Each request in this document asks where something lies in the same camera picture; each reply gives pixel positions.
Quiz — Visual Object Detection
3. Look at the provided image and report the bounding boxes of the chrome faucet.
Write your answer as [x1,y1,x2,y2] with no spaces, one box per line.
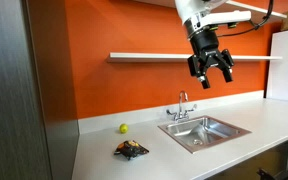
[166,90,197,122]

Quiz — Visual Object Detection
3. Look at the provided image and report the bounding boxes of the stainless steel sink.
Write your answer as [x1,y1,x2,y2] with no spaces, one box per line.
[159,116,250,154]

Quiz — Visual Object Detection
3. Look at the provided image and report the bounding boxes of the white wall shelf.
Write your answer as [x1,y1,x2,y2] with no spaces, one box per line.
[107,52,282,63]

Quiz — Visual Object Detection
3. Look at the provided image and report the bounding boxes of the dark tall cabinet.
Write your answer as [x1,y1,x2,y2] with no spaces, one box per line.
[0,0,79,180]

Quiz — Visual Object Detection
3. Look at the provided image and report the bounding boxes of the white upper shelf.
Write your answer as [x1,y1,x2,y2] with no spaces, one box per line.
[135,0,287,23]

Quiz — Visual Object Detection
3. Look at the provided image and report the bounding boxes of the black chair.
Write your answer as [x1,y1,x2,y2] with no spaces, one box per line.
[257,168,288,180]

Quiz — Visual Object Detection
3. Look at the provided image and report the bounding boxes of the yellow-green lime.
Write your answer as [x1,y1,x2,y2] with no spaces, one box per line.
[119,124,128,134]

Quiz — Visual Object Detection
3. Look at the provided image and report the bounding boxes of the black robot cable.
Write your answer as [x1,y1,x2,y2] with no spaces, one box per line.
[217,0,275,38]

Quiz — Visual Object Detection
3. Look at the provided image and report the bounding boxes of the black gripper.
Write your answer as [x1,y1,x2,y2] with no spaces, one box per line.
[187,30,234,89]

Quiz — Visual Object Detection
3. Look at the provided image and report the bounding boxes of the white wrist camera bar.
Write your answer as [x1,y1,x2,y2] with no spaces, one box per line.
[203,10,251,25]

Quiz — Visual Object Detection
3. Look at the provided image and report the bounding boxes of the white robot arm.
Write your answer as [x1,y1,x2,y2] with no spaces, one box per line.
[175,0,234,89]

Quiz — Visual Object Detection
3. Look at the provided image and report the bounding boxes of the black orange snack bag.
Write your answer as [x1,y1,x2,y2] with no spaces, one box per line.
[114,140,149,160]

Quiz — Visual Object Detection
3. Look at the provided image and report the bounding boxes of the white panel board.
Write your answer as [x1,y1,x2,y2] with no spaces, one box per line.
[266,30,288,101]

